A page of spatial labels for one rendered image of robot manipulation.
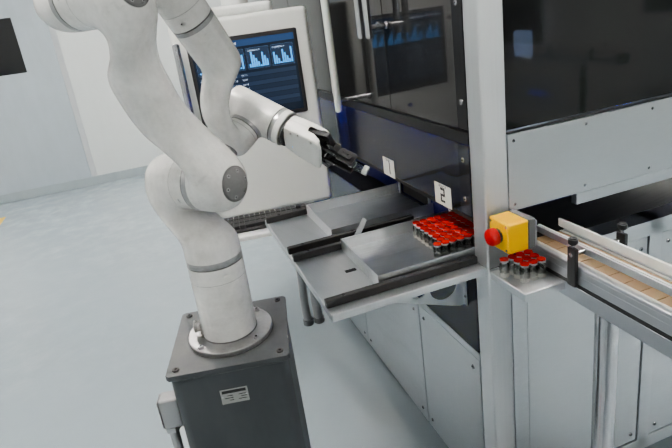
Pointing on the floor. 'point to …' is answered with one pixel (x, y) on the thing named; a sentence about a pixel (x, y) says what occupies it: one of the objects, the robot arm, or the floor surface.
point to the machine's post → (488, 177)
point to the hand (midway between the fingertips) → (346, 160)
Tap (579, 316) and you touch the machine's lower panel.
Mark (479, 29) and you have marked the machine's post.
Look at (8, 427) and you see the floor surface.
